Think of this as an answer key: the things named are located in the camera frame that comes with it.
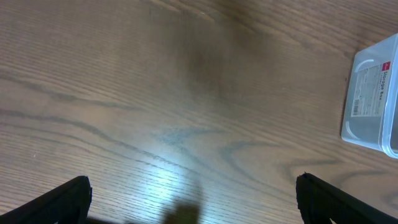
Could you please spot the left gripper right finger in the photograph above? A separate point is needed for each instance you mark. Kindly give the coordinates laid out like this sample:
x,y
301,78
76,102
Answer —
x,y
321,203

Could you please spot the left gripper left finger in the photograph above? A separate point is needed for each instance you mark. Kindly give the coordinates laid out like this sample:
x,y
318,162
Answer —
x,y
68,203

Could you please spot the clear plastic storage container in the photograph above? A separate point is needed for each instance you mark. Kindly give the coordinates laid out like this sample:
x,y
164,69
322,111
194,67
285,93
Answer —
x,y
370,116

